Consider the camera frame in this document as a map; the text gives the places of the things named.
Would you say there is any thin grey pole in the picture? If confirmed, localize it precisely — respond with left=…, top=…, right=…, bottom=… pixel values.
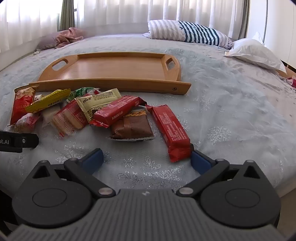
left=263, top=0, right=269, bottom=45

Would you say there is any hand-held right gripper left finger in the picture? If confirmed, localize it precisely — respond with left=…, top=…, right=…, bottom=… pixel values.
left=32, top=148, right=116, bottom=199

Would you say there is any yellow snack packet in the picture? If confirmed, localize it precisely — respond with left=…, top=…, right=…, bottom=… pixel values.
left=25, top=89, right=71, bottom=114

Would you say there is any red snack bar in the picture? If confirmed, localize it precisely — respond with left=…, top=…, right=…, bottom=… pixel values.
left=90, top=95, right=148, bottom=128
left=146, top=105, right=192, bottom=163

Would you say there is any purple pillow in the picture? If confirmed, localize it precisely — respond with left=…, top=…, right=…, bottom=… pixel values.
left=35, top=31, right=70, bottom=51

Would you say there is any white pillow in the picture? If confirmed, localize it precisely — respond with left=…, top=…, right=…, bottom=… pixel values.
left=223, top=32, right=287, bottom=75

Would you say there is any striped pillow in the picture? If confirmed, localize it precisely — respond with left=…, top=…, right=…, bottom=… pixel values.
left=142, top=20, right=233, bottom=49

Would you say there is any small red clear snack packet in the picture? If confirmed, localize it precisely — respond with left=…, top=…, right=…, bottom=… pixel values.
left=13, top=113, right=40, bottom=134

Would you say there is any beige snack packet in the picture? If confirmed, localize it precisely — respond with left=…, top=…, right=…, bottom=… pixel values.
left=75, top=89, right=122, bottom=122

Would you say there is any bed with grey sheet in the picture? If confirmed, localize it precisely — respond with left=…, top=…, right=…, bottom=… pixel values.
left=0, top=32, right=296, bottom=197

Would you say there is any wooden tray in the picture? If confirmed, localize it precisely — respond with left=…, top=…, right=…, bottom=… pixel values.
left=29, top=52, right=192, bottom=95

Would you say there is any white snack packet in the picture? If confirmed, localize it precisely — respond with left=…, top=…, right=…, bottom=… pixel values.
left=40, top=105, right=62, bottom=128

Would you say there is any red peanut snack packet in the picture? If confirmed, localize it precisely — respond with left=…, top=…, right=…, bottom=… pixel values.
left=9, top=85, right=39, bottom=126

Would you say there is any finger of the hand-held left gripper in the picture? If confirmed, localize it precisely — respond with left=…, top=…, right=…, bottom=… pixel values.
left=14, top=133, right=39, bottom=153

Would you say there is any brown snack packet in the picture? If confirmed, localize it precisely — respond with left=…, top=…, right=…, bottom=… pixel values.
left=110, top=110, right=154, bottom=141

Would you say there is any red cracker packet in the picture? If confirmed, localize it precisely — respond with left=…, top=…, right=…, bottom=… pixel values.
left=50, top=97, right=93, bottom=138

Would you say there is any green curtain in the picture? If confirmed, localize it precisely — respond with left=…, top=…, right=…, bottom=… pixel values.
left=58, top=0, right=76, bottom=32

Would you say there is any green snack packet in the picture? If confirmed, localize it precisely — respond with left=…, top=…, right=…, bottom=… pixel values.
left=67, top=87, right=100, bottom=103

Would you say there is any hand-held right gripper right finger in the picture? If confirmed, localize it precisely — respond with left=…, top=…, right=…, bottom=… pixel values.
left=176, top=150, right=263, bottom=198

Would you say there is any white sheer curtain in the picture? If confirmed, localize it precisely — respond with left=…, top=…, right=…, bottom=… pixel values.
left=0, top=0, right=250, bottom=54

